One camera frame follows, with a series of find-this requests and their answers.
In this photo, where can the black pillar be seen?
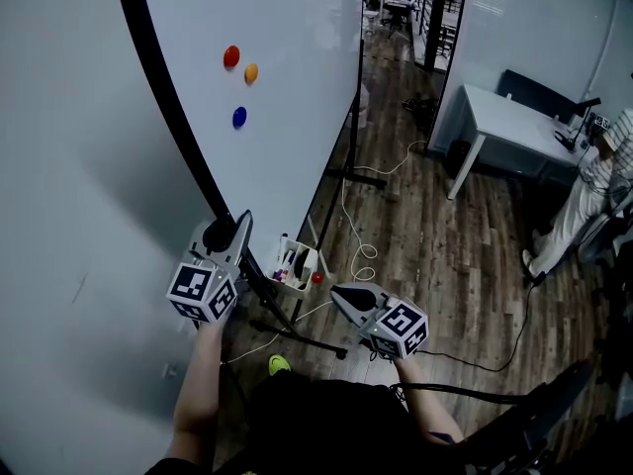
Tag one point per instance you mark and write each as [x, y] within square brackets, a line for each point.
[435, 32]

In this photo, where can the person's right forearm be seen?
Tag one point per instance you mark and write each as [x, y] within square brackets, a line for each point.
[425, 404]

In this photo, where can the person's left forearm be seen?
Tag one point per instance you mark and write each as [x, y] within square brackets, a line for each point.
[198, 394]

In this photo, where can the black object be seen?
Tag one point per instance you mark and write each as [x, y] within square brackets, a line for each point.
[300, 265]

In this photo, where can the black desk lamp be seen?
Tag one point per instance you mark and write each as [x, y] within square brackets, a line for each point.
[581, 117]

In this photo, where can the white marker caddy box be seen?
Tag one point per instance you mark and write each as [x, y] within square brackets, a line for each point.
[310, 262]

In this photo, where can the small red ball magnet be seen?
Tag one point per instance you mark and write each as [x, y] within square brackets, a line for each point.
[317, 277]

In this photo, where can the orange round magnet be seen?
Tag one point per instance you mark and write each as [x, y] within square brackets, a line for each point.
[251, 72]

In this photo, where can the person's left green shoe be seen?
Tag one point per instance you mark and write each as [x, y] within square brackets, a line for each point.
[278, 364]

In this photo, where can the person's black clothing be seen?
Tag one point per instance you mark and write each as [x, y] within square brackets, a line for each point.
[326, 423]

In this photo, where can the white wall plug socket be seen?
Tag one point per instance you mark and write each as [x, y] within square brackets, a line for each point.
[169, 370]

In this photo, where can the black-framed rolling whiteboard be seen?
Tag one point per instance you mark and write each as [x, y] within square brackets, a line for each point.
[277, 117]

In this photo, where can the red round magnet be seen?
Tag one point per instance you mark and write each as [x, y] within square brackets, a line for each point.
[231, 56]

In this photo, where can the blue round magnet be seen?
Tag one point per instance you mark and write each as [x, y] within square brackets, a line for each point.
[239, 117]

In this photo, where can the white office desk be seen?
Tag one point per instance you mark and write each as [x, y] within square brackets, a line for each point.
[509, 126]

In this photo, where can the white slanted support leg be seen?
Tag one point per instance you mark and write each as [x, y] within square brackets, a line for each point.
[314, 233]

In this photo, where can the white marker pen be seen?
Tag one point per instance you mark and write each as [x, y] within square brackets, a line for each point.
[283, 248]

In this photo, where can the grey office chair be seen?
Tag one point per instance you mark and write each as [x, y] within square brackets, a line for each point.
[601, 238]

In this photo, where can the white bucket with red label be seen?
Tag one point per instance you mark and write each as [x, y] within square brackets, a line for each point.
[365, 107]

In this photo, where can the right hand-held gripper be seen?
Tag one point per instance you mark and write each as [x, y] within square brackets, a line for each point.
[398, 327]

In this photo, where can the dark desk partition panel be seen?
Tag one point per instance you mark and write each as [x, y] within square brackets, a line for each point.
[534, 94]

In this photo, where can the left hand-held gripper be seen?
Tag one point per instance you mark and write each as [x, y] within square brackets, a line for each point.
[195, 285]

